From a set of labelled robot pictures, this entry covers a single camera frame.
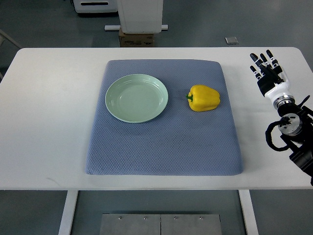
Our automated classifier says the white table leg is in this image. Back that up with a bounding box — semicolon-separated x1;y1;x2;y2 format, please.
239;189;259;235
58;190;78;235

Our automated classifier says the white chair part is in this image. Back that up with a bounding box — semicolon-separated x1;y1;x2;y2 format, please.
0;30;22;49

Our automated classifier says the brown cardboard box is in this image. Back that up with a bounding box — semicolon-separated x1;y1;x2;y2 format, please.
119;28;155;47

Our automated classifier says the white machine on stand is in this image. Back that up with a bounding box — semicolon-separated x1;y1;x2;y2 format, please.
104;0;168;34

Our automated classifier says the blue quilted mat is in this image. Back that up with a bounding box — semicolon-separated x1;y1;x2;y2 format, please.
85;59;243;176

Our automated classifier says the small grey floor tile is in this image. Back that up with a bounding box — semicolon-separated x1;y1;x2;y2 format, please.
224;37;239;45

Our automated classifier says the white table leg left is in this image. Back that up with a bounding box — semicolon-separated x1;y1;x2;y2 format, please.
58;190;78;235

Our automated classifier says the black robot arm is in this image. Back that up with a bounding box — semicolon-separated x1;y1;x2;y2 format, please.
265;96;313;177

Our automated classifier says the yellow bell pepper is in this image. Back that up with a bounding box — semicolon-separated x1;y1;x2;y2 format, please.
186;85;220;112

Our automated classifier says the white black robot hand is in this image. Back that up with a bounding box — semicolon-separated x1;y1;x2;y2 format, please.
250;50;295;109

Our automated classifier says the white cabinet with slot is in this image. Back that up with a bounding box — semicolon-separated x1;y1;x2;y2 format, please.
71;0;118;14

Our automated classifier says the light green plate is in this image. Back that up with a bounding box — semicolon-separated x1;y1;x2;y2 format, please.
105;74;169;123

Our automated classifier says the grey metal floor plate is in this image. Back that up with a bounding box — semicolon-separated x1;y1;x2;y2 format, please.
100;214;222;235

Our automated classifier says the white table leg right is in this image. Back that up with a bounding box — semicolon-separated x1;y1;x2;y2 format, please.
239;189;259;235

